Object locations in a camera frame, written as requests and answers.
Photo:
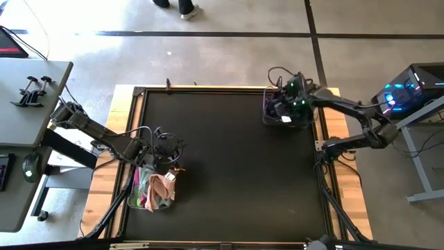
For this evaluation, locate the lit computer tower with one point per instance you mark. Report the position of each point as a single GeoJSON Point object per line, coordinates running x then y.
{"type": "Point", "coordinates": [406, 93]}

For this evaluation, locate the black computer mouse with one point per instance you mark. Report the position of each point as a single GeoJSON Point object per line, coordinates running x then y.
{"type": "Point", "coordinates": [32, 168]}

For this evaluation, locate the black beam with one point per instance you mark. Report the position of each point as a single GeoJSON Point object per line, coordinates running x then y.
{"type": "Point", "coordinates": [69, 149]}

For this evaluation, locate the grey desk foot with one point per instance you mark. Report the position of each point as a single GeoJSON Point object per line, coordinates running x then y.
{"type": "Point", "coordinates": [66, 178]}

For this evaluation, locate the black keyboard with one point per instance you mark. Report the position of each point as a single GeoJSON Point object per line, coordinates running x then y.
{"type": "Point", "coordinates": [5, 172]}

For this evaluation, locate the black table edge clamp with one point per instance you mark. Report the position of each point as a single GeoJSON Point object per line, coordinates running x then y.
{"type": "Point", "coordinates": [279, 82]}
{"type": "Point", "coordinates": [168, 84]}

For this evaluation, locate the lime green towel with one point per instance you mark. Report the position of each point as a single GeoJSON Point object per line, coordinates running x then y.
{"type": "Point", "coordinates": [138, 201]}

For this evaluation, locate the person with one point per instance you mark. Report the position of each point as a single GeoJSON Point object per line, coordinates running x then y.
{"type": "Point", "coordinates": [185, 7]}

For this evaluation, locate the black C-clamp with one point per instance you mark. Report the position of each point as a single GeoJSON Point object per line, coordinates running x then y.
{"type": "Point", "coordinates": [38, 91]}
{"type": "Point", "coordinates": [24, 95]}

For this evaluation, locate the clear plastic bin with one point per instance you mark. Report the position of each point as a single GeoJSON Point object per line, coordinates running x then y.
{"type": "Point", "coordinates": [129, 194]}
{"type": "Point", "coordinates": [265, 119]}

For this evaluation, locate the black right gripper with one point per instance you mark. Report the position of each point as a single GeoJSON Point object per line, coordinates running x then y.
{"type": "Point", "coordinates": [295, 106]}

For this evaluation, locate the pale blue-grey towel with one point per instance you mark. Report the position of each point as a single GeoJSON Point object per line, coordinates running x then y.
{"type": "Point", "coordinates": [145, 180]}

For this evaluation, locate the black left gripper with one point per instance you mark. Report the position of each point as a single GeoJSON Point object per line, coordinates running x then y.
{"type": "Point", "coordinates": [166, 147]}

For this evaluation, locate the pink towel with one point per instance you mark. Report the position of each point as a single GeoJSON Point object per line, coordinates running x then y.
{"type": "Point", "coordinates": [159, 189]}

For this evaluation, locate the silver corner bracket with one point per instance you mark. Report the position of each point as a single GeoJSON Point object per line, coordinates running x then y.
{"type": "Point", "coordinates": [321, 144]}

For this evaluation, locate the white paper sheets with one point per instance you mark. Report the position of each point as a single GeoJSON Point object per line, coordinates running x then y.
{"type": "Point", "coordinates": [60, 159]}

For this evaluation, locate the dark monitor screen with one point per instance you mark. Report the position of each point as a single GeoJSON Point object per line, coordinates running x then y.
{"type": "Point", "coordinates": [10, 45]}

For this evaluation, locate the grey metal desk frame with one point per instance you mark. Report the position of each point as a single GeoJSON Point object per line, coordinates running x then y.
{"type": "Point", "coordinates": [416, 163]}

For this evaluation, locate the grey desk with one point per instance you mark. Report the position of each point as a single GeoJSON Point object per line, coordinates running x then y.
{"type": "Point", "coordinates": [21, 104]}

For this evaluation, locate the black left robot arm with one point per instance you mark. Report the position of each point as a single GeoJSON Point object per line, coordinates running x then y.
{"type": "Point", "coordinates": [104, 135]}

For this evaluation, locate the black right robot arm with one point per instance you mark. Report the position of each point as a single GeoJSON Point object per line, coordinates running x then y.
{"type": "Point", "coordinates": [360, 111]}

